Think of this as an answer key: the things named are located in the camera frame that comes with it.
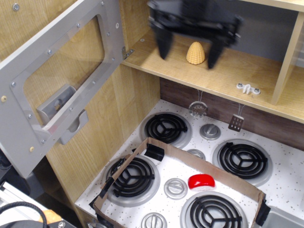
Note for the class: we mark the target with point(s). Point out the black burner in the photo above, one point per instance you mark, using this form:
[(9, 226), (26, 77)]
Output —
[(243, 160), (167, 128), (211, 211), (136, 179)]

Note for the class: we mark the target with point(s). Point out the front left black burner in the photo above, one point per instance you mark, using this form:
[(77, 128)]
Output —
[(136, 179)]

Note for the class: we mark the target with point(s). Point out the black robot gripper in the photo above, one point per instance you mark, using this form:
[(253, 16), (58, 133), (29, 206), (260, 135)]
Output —
[(204, 19)]

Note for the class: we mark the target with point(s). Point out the red toy cheese wedge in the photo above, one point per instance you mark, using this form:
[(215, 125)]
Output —
[(201, 182)]

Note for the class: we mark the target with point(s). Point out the grey toy sink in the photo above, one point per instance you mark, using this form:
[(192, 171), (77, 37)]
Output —
[(278, 218)]

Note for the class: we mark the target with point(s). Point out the grey stove knob centre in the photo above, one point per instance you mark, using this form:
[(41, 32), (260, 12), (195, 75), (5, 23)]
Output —
[(175, 188)]

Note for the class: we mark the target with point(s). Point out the grey stove knob middle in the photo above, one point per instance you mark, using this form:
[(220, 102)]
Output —
[(197, 153)]

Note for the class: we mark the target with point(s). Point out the back right black burner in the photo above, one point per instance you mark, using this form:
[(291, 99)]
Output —
[(243, 160)]

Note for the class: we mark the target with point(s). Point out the back left black burner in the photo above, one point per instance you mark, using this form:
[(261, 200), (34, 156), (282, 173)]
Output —
[(167, 128)]

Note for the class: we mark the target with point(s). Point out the grey stove knob back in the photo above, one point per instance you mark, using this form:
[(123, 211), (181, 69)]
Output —
[(210, 132)]

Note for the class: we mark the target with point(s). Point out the hanging grey toy spatula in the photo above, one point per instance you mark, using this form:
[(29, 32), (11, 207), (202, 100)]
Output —
[(237, 120)]

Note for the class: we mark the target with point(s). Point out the grey toy microwave door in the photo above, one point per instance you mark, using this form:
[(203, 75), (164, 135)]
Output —
[(81, 47)]

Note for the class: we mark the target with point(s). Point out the yellow toy corn cob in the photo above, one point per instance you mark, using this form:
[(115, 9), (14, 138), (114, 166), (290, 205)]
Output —
[(195, 54)]

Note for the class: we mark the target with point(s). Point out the front right black burner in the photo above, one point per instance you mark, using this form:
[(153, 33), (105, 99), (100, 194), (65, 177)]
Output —
[(211, 211)]

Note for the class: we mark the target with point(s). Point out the brown cardboard frame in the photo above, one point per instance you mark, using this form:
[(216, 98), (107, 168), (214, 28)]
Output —
[(170, 162)]

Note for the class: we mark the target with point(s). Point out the grey stove knob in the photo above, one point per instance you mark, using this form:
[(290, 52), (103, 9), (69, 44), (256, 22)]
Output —
[(175, 188), (154, 220), (197, 153), (210, 132)]

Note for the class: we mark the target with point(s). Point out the grey stove knob front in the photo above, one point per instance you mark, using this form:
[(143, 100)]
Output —
[(154, 220)]

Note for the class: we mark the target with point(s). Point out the white plastic door catch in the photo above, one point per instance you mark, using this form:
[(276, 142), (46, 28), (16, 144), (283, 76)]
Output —
[(247, 89)]

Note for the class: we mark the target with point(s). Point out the grey wall phone holder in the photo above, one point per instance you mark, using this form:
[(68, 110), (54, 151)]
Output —
[(48, 110)]

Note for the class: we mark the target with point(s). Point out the hanging round toy strainer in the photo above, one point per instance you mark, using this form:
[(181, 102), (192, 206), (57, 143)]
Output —
[(198, 108)]

